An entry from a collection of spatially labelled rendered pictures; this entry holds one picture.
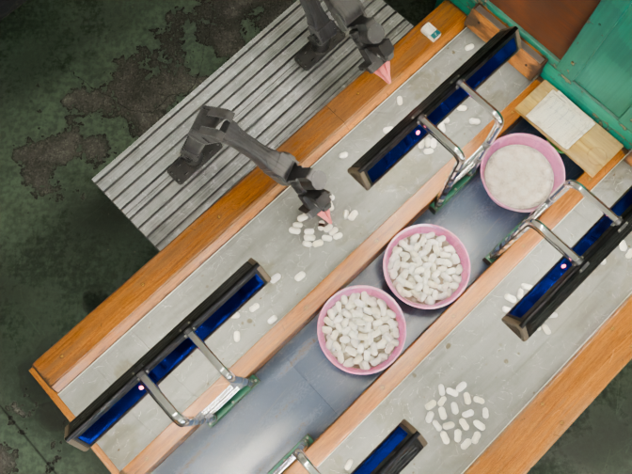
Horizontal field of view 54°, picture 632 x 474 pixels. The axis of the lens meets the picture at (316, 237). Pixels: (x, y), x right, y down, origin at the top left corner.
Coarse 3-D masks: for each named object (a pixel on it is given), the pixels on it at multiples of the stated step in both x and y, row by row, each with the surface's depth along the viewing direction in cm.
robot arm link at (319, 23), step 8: (304, 0) 198; (312, 0) 199; (304, 8) 203; (312, 8) 201; (320, 8) 202; (312, 16) 202; (320, 16) 203; (312, 24) 205; (320, 24) 205; (328, 24) 206; (312, 32) 209; (320, 32) 206; (328, 32) 208; (336, 32) 210; (320, 40) 209
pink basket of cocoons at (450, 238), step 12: (408, 228) 194; (420, 228) 195; (432, 228) 195; (396, 240) 195; (456, 240) 193; (456, 252) 196; (384, 264) 191; (468, 264) 190; (468, 276) 189; (408, 300) 192; (444, 300) 192
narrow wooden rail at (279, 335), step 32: (512, 128) 212; (416, 192) 197; (384, 224) 195; (352, 256) 192; (320, 288) 190; (288, 320) 188; (256, 352) 185; (224, 384) 183; (192, 416) 181; (160, 448) 179
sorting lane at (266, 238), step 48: (336, 144) 205; (288, 192) 201; (336, 192) 201; (384, 192) 200; (240, 240) 197; (288, 240) 197; (336, 240) 196; (192, 288) 193; (288, 288) 193; (144, 336) 190; (240, 336) 189; (96, 384) 187; (192, 384) 186; (144, 432) 183
